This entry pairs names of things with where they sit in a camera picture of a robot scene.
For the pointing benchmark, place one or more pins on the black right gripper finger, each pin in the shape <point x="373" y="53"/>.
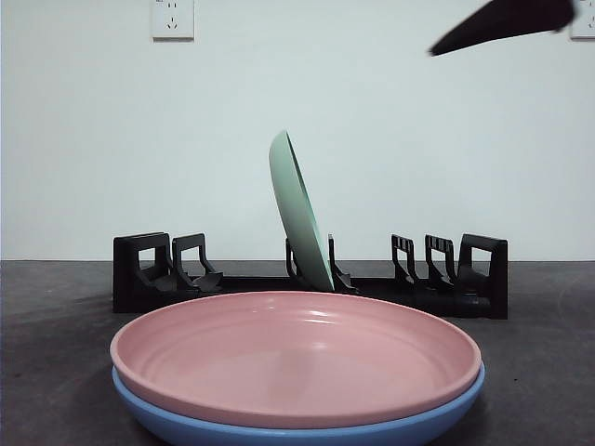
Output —
<point x="520" y="21"/>

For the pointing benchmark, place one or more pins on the green plate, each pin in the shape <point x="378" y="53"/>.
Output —
<point x="293" y="209"/>

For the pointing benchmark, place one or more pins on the pink plate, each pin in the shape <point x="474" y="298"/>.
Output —
<point x="297" y="371"/>

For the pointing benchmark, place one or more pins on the blue plate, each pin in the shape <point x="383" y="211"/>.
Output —
<point x="186" y="432"/>

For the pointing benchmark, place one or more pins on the black plastic plate rack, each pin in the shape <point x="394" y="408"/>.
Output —
<point x="493" y="279"/>

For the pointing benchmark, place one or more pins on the white wall socket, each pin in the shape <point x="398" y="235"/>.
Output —
<point x="585" y="28"/>
<point x="173" y="21"/>

